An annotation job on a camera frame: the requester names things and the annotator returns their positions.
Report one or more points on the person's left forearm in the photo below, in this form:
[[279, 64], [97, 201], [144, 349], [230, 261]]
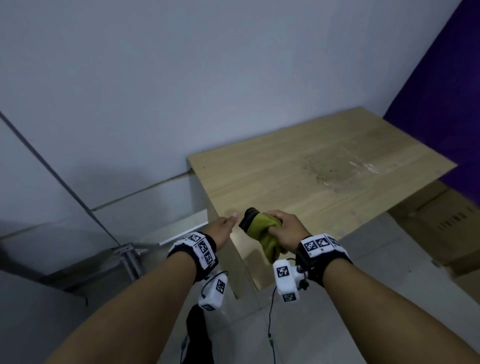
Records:
[[142, 311]]

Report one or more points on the person's left hand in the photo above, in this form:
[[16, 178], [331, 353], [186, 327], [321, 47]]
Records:
[[221, 229]]

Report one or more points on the cardboard box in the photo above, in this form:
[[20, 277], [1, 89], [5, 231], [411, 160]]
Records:
[[442, 228]]

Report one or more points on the person's right forearm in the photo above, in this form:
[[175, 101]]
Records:
[[390, 311]]

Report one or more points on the purple curtain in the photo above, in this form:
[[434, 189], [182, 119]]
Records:
[[442, 93]]

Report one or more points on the metal frame bracket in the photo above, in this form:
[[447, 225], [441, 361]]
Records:
[[129, 258]]

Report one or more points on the left wrist tracker band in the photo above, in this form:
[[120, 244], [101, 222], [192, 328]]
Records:
[[198, 250]]

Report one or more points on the right wrist tracker band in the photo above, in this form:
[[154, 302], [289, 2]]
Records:
[[321, 253]]

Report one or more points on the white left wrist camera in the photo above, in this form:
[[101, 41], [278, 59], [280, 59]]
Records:
[[213, 292]]

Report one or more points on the wrist tracker band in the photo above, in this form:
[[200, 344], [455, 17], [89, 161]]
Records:
[[321, 253], [198, 250]]

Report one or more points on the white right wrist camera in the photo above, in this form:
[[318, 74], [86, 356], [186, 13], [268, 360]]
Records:
[[286, 279]]

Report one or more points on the black cylindrical bottle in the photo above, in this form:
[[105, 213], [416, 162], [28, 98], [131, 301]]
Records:
[[246, 220]]

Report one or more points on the olive green cloth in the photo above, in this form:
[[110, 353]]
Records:
[[268, 237]]

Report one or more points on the wooden table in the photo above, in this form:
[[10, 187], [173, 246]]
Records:
[[318, 172]]

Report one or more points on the person's left thumb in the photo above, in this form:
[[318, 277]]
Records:
[[229, 218]]

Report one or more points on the person's right fingers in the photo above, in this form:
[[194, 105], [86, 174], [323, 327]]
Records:
[[276, 223]]

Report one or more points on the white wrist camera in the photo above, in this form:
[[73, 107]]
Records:
[[286, 279], [213, 292]]

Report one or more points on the person's right hand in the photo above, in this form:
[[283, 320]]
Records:
[[288, 229]]

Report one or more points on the person's black clothing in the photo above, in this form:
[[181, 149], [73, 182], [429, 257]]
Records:
[[198, 337]]

